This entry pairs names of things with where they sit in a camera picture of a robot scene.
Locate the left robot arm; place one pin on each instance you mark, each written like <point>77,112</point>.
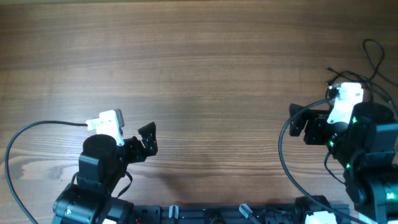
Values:
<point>103,162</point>

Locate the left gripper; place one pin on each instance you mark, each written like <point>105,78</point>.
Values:
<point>140,154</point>

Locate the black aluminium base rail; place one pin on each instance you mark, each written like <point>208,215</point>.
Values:
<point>270,213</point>

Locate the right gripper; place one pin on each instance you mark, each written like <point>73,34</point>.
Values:
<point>318,119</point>

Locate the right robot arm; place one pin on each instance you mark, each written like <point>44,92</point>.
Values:
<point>365,147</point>

